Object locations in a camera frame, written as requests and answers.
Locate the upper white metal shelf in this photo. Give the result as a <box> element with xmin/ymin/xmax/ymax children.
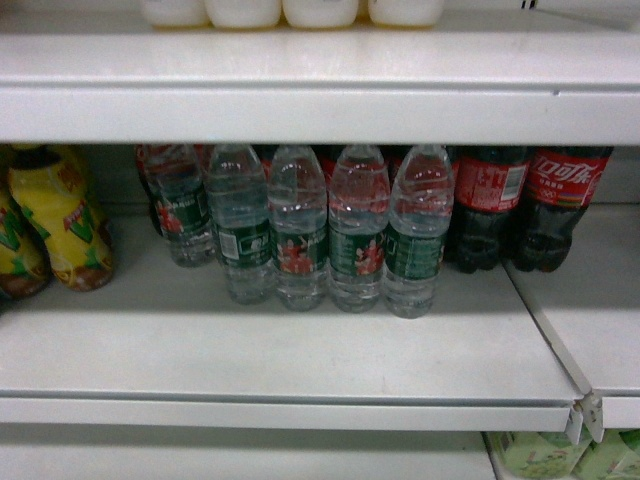
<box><xmin>1</xmin><ymin>1</ymin><xmax>639</xmax><ymax>145</ymax></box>

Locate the right cola bottle red label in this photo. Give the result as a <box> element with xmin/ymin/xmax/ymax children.
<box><xmin>512</xmin><ymin>145</ymin><xmax>614</xmax><ymax>274</ymax></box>

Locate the left cola bottle red label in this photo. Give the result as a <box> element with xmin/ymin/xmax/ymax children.
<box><xmin>445</xmin><ymin>145</ymin><xmax>531</xmax><ymax>273</ymax></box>

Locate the far left water bottle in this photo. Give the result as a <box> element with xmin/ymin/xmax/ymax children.
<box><xmin>142</xmin><ymin>143</ymin><xmax>215</xmax><ymax>268</ymax></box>

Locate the yellow lemon tea bottle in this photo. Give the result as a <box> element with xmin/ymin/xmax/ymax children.
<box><xmin>8</xmin><ymin>144</ymin><xmax>113</xmax><ymax>292</ymax></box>

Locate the white milk bottle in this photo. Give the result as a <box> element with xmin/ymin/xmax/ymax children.
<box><xmin>368</xmin><ymin>0</ymin><xmax>444</xmax><ymax>28</ymax></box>
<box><xmin>205</xmin><ymin>0</ymin><xmax>282</xmax><ymax>29</ymax></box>
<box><xmin>282</xmin><ymin>0</ymin><xmax>359</xmax><ymax>29</ymax></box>

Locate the white metal shelf board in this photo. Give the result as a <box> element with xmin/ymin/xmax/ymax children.
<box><xmin>1</xmin><ymin>215</ymin><xmax>580</xmax><ymax>431</ymax></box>

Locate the water bottle green label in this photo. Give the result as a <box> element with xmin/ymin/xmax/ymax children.
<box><xmin>383</xmin><ymin>144</ymin><xmax>454</xmax><ymax>319</ymax></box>
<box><xmin>328</xmin><ymin>144</ymin><xmax>390</xmax><ymax>313</ymax></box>

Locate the cola bottle red label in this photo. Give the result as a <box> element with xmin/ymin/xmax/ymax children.
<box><xmin>512</xmin><ymin>145</ymin><xmax>614</xmax><ymax>274</ymax></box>
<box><xmin>445</xmin><ymin>145</ymin><xmax>531</xmax><ymax>273</ymax></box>

